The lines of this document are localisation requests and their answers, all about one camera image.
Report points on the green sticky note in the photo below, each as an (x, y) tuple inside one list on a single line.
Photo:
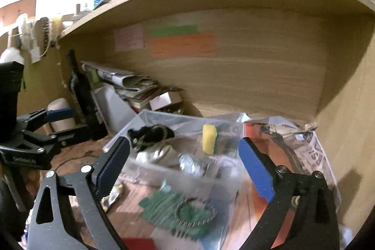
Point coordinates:
[(174, 30)]

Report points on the white plastic folder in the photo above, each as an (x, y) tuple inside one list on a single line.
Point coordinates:
[(112, 109)]

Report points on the wooden shelf unit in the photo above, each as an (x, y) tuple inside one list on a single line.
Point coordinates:
[(263, 77)]

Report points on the black knitted cloth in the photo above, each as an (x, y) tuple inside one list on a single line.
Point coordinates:
[(151, 134)]

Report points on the pink sticky note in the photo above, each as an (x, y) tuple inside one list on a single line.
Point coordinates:
[(129, 38)]

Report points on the clear plastic storage box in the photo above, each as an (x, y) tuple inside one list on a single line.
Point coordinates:
[(187, 176)]

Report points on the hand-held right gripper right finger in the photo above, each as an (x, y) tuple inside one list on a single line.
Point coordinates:
[(256, 171)]

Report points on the yellow sponge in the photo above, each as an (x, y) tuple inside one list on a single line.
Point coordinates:
[(209, 140)]

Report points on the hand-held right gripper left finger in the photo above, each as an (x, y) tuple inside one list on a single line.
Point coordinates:
[(112, 162)]

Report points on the green knitted cloth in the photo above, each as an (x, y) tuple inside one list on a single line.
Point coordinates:
[(159, 206)]

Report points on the crumpled silver foil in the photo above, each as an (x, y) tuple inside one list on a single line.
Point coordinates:
[(159, 154)]

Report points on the orange sticky note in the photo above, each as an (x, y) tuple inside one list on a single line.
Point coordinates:
[(184, 45)]

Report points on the stack of newspapers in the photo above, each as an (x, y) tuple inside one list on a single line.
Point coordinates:
[(131, 83)]

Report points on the small cardboard box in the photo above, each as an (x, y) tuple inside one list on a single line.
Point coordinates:
[(164, 100)]

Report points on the beige cylinder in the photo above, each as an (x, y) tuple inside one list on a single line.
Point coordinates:
[(60, 105)]

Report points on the dark glass bottle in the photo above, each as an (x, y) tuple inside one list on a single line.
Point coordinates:
[(83, 97)]

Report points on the red flat object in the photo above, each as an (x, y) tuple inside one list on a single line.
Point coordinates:
[(137, 244)]

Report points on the crumpled foil wrapper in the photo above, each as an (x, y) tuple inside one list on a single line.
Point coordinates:
[(112, 197)]

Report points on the printed clear plastic bag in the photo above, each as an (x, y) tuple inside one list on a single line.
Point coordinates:
[(304, 147)]

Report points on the brown cardboard sheet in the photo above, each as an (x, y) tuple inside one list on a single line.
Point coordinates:
[(17, 11)]

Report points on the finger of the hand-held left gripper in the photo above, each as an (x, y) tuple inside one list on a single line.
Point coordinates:
[(76, 132), (61, 113)]

